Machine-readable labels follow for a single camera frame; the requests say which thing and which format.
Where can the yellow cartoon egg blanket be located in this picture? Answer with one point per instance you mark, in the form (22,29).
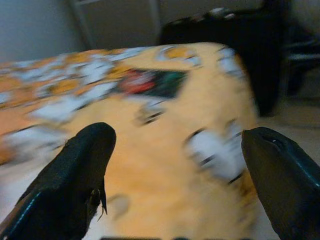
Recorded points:
(162,150)

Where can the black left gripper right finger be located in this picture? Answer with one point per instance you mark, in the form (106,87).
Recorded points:
(287,187)

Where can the book red green cover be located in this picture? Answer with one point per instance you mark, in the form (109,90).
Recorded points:
(155,83)

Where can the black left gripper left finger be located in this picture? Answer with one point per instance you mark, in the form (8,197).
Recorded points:
(62,187)

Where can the large black suitcase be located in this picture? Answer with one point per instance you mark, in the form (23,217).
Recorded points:
(225,50)

